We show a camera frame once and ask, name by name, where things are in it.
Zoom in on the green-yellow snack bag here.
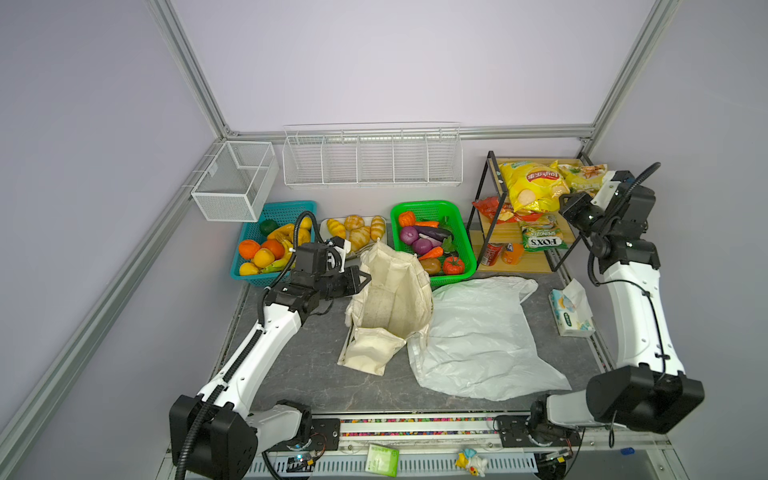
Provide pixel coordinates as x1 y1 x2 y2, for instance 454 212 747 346
557 164 608 196

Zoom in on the beige canvas tote bag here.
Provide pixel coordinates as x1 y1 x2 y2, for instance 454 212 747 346
338 242 434 376

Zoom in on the yellow chips bag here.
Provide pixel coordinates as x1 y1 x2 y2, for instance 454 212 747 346
500 161 571 214

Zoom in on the white plastic grocery bag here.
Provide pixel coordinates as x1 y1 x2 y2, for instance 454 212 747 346
408 276 571 401

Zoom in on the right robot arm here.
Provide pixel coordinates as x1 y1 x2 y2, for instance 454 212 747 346
527 163 705 443

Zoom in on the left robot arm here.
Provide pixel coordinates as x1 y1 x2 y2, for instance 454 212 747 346
169 237 371 479

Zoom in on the toy orange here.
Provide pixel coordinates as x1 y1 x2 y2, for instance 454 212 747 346
261 239 285 260
238 239 261 261

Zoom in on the toy croissant bread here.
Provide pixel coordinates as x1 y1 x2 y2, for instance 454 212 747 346
348 226 371 252

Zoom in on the toy banana bunch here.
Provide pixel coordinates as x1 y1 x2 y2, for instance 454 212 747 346
260 224 295 273

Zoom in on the white plastic tray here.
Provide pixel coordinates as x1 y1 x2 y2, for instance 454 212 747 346
320 215 388 260

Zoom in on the yellow toy apple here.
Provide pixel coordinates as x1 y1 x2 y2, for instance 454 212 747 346
251 248 275 269

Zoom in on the teal plastic basket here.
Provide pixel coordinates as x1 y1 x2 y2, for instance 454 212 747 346
229 200 318 288

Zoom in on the green toy lime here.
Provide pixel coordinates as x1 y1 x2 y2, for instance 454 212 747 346
258 219 280 237

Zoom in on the yellow toy lemon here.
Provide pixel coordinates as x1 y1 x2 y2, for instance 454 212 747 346
238 262 260 277

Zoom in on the purple toy onion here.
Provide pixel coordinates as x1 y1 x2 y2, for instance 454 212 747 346
399 226 419 245
411 237 434 256

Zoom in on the brown toy potato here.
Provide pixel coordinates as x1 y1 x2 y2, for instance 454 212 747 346
420 258 442 276

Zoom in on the orange toy pepper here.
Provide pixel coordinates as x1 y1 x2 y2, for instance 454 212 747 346
398 211 417 228

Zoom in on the green Fox's candy bag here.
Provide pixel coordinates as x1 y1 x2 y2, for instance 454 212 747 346
520 214 568 253

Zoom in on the orange toy carrot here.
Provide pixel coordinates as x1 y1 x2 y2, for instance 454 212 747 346
419 246 444 261

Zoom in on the green plastic basket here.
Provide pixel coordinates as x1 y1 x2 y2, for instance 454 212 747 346
390 201 477 288

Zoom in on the dark toy eggplant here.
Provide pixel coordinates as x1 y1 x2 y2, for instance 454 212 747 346
416 225 453 243

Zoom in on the red toy tomato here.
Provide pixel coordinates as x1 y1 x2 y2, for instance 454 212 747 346
442 256 465 276

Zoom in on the tissue pack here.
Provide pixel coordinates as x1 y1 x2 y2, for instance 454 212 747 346
549 279 596 338

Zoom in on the orange drink bottle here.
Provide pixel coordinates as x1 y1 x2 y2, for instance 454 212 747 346
501 243 525 265

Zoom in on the red snack bag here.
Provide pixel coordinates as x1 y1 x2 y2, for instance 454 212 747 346
472 196 541 224

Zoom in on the red soda can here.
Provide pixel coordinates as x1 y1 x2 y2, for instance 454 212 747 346
480 243 504 267

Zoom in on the green small box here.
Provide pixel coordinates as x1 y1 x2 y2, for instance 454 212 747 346
364 444 400 478

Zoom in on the yellow white toy figure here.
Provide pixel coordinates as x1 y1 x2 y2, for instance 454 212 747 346
455 448 488 477

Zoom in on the wooden black-frame shelf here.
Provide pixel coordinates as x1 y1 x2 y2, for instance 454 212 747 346
466 150 601 275

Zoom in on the small white wire basket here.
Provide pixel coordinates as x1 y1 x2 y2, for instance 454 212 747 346
192 141 279 223

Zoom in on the long white wire basket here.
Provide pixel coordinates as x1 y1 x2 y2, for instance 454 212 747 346
282 122 464 188

